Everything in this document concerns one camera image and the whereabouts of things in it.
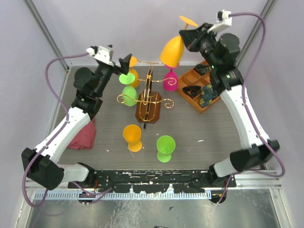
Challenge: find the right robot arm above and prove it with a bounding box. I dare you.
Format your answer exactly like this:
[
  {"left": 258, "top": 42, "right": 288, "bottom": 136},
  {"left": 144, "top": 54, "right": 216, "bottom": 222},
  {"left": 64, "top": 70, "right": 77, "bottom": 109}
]
[{"left": 179, "top": 23, "right": 280, "bottom": 187}]

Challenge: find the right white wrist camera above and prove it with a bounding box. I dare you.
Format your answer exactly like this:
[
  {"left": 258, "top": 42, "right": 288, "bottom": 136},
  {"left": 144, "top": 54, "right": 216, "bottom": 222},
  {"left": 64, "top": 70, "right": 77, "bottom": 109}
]
[{"left": 208, "top": 10, "right": 232, "bottom": 33}]

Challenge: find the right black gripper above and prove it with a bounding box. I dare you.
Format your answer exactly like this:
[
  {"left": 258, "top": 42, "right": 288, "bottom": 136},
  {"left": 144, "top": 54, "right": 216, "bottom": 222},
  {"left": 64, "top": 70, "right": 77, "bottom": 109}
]
[{"left": 179, "top": 23, "right": 219, "bottom": 70}]

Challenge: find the green wine glass front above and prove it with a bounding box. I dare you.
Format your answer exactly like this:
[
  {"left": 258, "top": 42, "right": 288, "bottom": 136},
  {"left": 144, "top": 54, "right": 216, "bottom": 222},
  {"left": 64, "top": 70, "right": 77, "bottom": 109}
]
[{"left": 156, "top": 135, "right": 176, "bottom": 163}]

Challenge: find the pink wine glass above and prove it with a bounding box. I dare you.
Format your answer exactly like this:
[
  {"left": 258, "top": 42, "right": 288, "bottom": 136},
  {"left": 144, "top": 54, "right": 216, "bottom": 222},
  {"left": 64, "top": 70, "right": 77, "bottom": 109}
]
[{"left": 163, "top": 65, "right": 178, "bottom": 92}]

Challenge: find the gold wire wine glass rack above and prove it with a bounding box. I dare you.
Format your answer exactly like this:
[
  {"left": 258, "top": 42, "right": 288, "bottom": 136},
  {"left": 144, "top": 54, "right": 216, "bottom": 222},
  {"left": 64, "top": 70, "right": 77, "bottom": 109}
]
[{"left": 116, "top": 62, "right": 174, "bottom": 129}]

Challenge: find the green wine glass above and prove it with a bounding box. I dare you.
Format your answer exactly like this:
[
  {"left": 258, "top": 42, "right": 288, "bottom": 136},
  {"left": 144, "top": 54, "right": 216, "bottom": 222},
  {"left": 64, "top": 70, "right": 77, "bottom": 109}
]
[
  {"left": 156, "top": 135, "right": 176, "bottom": 163},
  {"left": 119, "top": 73, "right": 138, "bottom": 106}
]

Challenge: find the dark green folded tie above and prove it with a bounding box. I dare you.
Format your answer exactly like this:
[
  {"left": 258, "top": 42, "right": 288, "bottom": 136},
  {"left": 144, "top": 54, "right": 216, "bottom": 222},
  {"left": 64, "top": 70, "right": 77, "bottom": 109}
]
[{"left": 194, "top": 64, "right": 210, "bottom": 76}]

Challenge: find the wooden compartment tray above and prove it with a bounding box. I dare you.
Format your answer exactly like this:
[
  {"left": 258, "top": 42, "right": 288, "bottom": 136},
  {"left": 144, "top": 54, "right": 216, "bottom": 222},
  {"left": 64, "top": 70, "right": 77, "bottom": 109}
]
[{"left": 176, "top": 68, "right": 221, "bottom": 114}]

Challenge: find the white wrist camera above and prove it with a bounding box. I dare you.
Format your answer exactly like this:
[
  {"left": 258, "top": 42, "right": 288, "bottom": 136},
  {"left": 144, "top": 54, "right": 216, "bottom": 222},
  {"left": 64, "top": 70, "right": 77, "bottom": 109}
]
[
  {"left": 208, "top": 10, "right": 232, "bottom": 33},
  {"left": 86, "top": 45, "right": 114, "bottom": 66}
]

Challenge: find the red cloth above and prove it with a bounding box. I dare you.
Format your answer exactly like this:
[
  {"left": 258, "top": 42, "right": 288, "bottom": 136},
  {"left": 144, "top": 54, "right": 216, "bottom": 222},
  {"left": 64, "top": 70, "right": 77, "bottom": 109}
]
[{"left": 67, "top": 120, "right": 96, "bottom": 150}]

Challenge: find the blue floral folded tie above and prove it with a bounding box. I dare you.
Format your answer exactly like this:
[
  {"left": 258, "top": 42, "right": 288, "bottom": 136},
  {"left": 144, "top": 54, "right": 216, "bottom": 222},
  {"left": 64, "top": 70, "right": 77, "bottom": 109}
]
[{"left": 199, "top": 84, "right": 218, "bottom": 108}]

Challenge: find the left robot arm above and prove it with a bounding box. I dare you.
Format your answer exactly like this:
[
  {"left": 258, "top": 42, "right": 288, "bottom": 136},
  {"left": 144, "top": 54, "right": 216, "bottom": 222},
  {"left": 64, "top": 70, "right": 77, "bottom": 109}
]
[{"left": 21, "top": 54, "right": 132, "bottom": 190}]

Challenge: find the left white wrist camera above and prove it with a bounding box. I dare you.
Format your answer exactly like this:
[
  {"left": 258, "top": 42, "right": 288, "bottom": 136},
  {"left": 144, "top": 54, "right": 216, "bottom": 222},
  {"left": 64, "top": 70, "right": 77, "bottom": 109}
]
[{"left": 86, "top": 45, "right": 114, "bottom": 66}]

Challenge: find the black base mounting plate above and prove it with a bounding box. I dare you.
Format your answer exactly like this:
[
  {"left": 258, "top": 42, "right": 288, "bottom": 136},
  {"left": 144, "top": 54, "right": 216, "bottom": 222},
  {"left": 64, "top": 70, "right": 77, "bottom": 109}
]
[{"left": 77, "top": 170, "right": 229, "bottom": 194}]

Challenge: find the grey cable duct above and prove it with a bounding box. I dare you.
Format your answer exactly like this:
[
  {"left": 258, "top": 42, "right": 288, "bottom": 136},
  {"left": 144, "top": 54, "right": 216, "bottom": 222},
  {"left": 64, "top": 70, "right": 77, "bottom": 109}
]
[{"left": 46, "top": 190, "right": 212, "bottom": 201}]

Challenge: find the orange wine glass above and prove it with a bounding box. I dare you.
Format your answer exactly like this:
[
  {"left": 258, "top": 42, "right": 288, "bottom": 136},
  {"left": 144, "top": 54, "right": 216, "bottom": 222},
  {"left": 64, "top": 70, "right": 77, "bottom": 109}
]
[
  {"left": 127, "top": 56, "right": 140, "bottom": 88},
  {"left": 159, "top": 15, "right": 199, "bottom": 68},
  {"left": 123, "top": 124, "right": 142, "bottom": 152}
]

